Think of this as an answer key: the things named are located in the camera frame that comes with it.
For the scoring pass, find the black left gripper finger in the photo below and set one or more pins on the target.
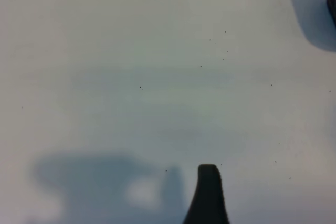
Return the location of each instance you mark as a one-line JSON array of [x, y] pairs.
[[208, 197]]

